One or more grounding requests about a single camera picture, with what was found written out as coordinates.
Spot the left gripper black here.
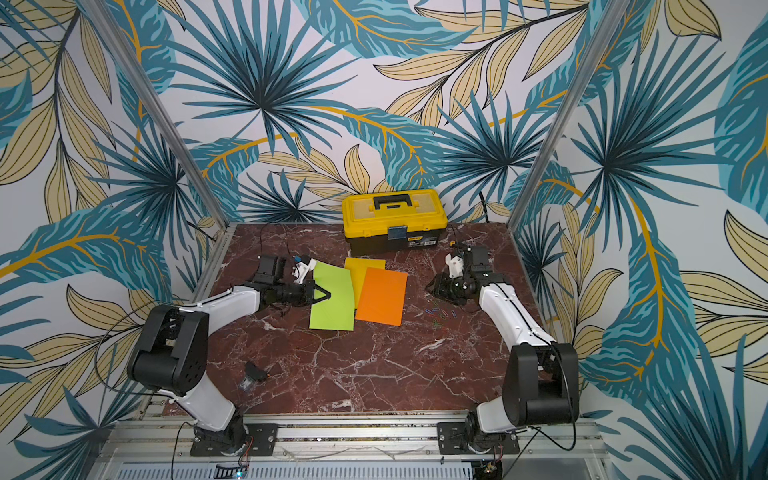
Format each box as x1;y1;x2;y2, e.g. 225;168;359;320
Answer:
273;278;331;307

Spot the green paper sheet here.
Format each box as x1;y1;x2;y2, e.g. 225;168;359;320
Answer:
309;262;355;331

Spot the yellow paper sheet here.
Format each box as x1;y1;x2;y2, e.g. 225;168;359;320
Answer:
344;257;386;307

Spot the orange paper sheet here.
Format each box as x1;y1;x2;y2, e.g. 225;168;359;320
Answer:
355;268;408;326

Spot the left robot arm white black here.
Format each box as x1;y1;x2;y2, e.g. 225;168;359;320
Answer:
126;255;338;456

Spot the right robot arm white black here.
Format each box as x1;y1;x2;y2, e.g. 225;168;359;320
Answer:
427;243;579;450

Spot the yellow black toolbox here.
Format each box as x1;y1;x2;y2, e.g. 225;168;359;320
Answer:
342;189;448;257

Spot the small black clip object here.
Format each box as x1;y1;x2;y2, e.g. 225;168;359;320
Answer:
240;361;270;390

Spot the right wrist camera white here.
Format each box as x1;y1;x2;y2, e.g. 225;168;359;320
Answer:
445;254;464;279

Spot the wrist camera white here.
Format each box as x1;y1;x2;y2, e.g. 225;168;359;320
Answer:
445;254;464;279
292;255;317;284

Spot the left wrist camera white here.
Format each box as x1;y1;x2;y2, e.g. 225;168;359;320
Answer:
292;255;317;284

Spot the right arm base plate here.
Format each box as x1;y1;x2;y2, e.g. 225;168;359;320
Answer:
436;421;520;455

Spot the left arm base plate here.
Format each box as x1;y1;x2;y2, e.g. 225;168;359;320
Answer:
190;423;278;457

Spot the aluminium frame rail front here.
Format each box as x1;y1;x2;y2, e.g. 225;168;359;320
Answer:
88;411;618;479

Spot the right aluminium corner post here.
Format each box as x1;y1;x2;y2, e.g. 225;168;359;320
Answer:
507;0;629;234

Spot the aluminium corner post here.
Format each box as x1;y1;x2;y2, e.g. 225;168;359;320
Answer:
81;0;229;230
507;0;629;234

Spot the left aluminium corner post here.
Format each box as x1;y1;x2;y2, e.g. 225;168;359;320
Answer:
81;0;229;230

